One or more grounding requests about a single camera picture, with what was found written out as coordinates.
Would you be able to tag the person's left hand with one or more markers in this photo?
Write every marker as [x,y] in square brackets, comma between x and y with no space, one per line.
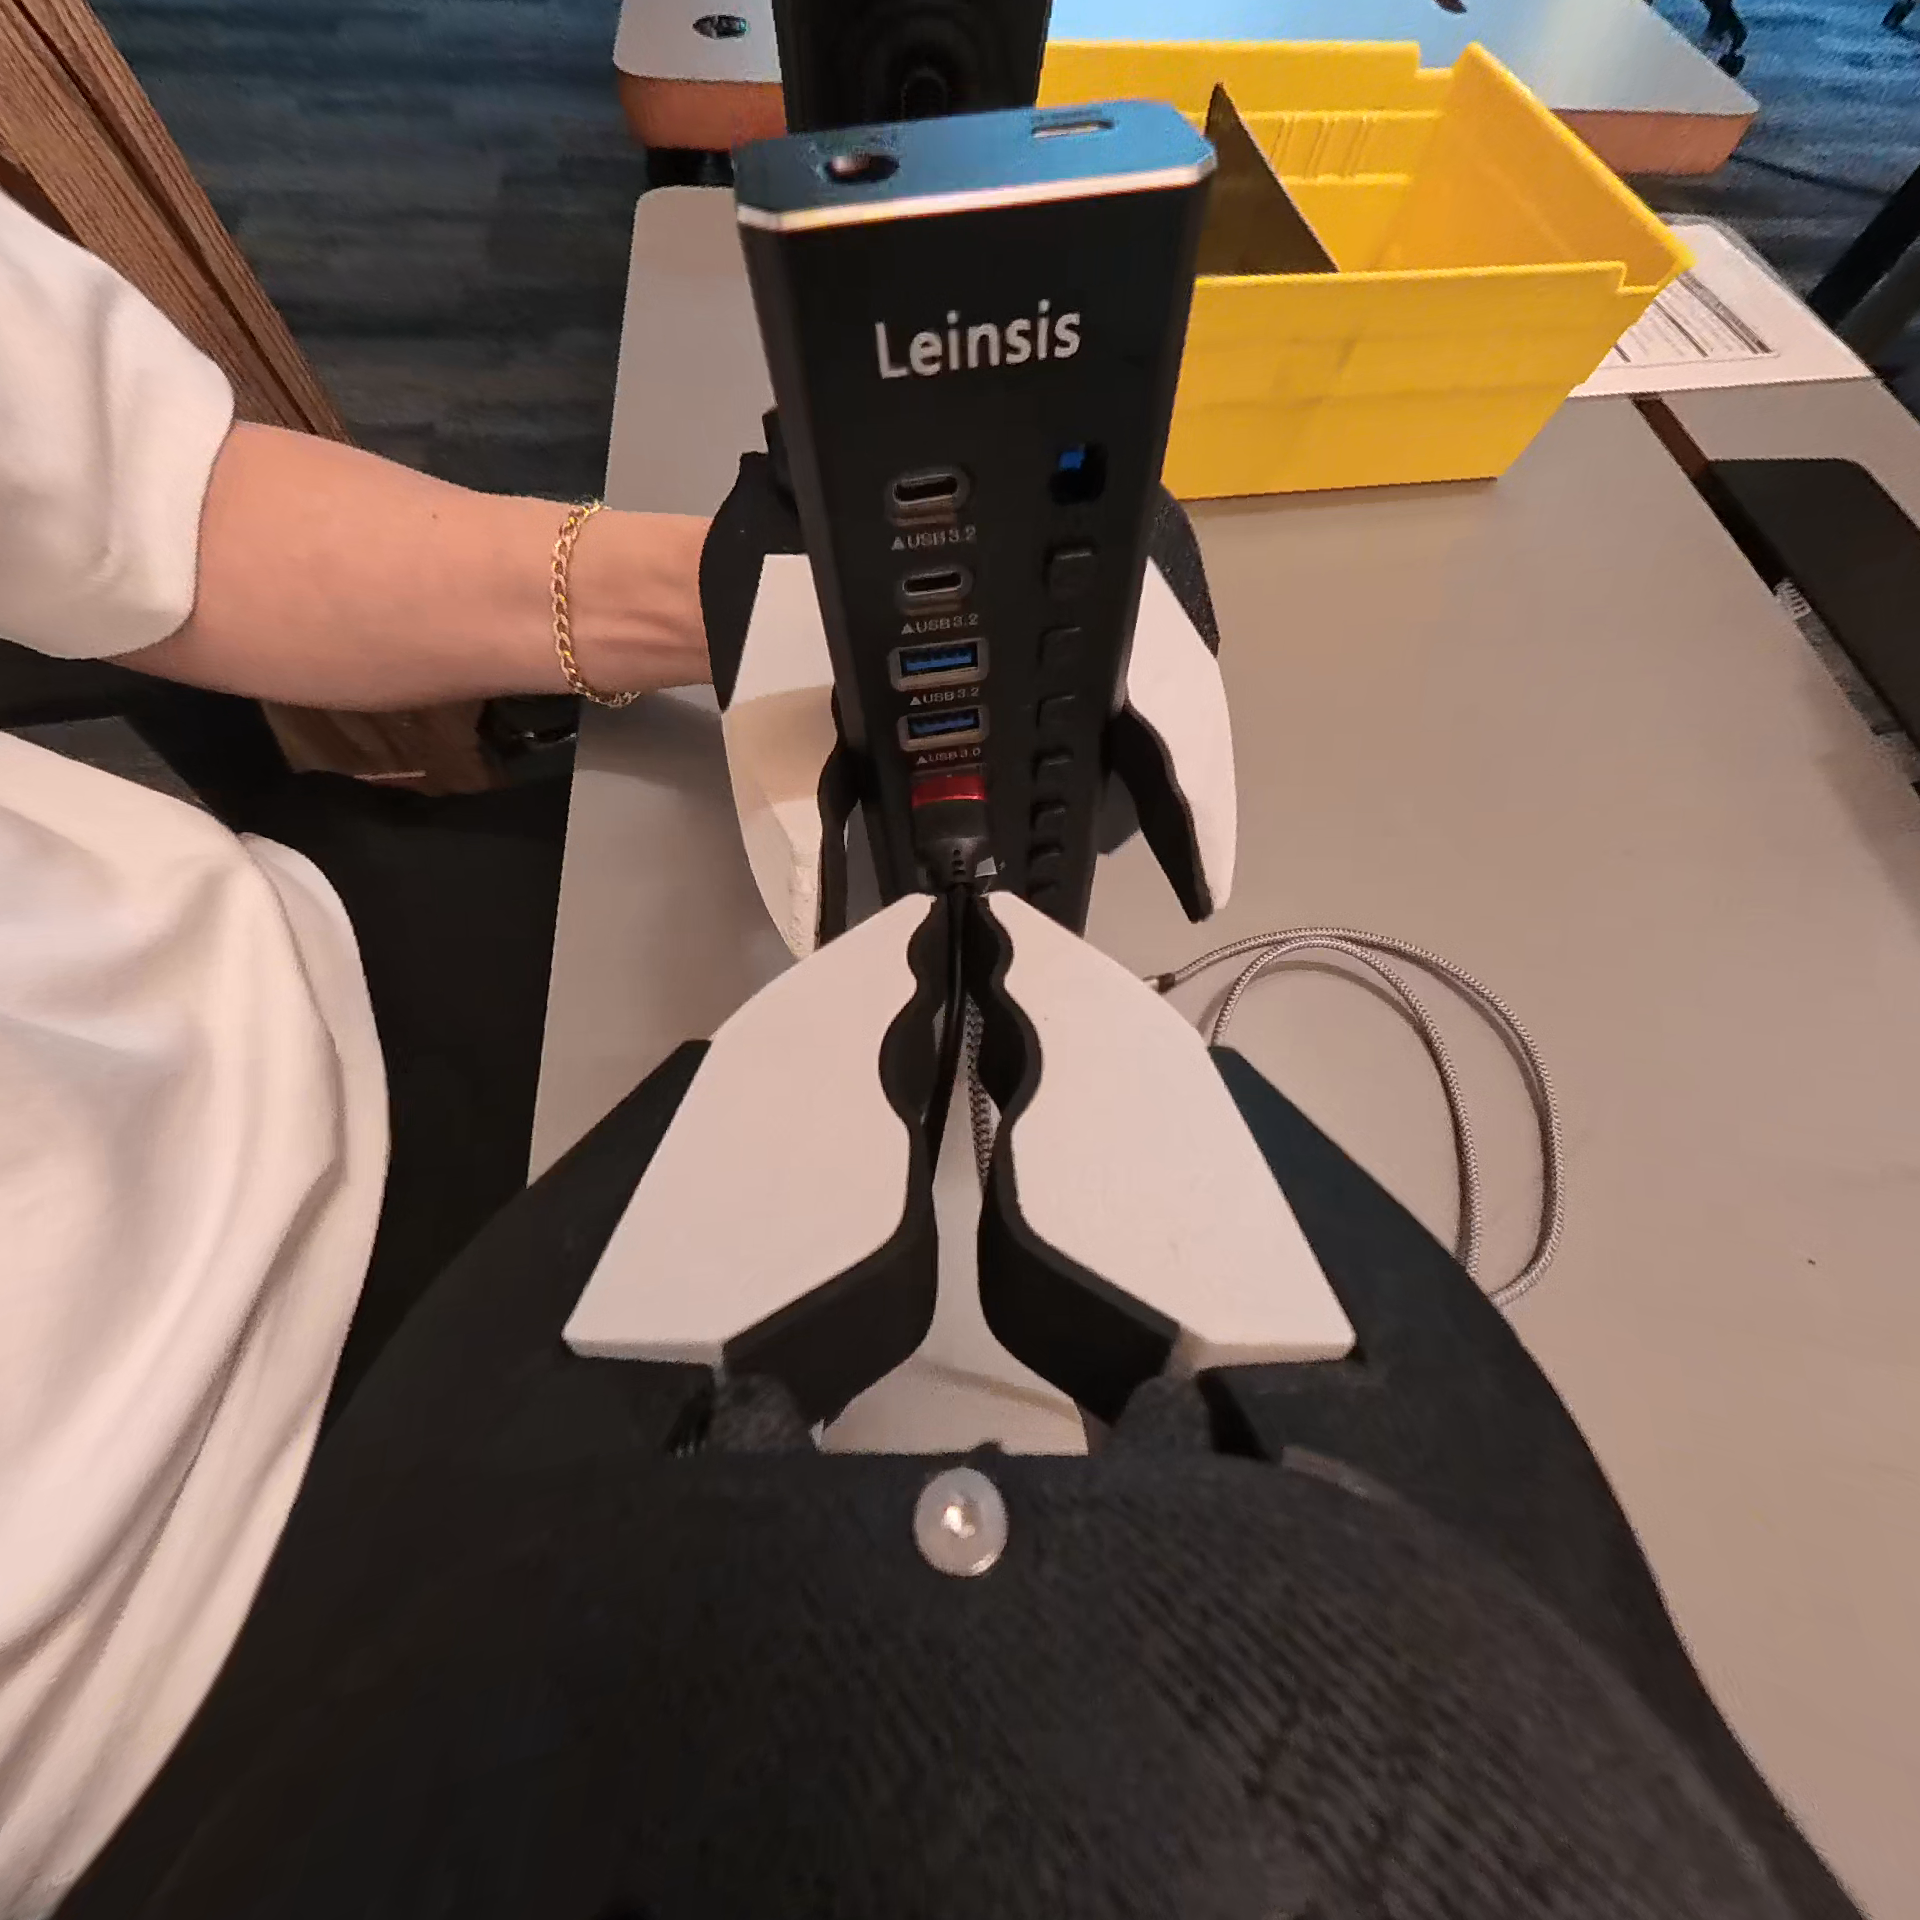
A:
[678,601]

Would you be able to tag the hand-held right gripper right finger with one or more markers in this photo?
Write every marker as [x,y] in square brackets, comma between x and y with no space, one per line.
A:
[1170,1187]

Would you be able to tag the black usb hub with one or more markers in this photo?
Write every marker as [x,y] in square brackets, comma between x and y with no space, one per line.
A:
[960,360]

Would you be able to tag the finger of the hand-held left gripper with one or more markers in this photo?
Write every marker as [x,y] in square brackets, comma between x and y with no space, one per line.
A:
[1186,721]
[787,750]

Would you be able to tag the printed paper sheet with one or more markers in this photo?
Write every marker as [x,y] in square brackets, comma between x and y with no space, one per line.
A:
[1735,316]

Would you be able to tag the person in white shirt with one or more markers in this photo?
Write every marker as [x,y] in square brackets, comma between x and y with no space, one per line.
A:
[150,1201]

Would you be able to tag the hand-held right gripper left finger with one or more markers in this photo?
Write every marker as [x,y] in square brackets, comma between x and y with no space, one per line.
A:
[751,1187]

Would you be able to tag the yellow plastic bin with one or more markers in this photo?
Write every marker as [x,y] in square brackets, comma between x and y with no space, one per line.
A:
[1441,330]

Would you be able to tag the wooden panel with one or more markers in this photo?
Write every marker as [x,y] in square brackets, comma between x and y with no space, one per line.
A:
[150,181]

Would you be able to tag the person's left forearm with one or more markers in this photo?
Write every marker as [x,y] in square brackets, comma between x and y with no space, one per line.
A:
[361,571]

